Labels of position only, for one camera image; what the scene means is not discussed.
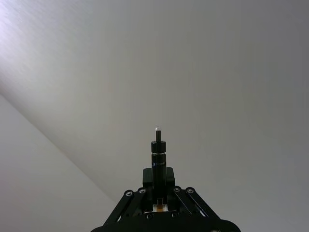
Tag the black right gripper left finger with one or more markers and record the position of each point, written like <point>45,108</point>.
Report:
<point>147,180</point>

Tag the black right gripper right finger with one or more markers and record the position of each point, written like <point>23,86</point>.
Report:
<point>171,180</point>

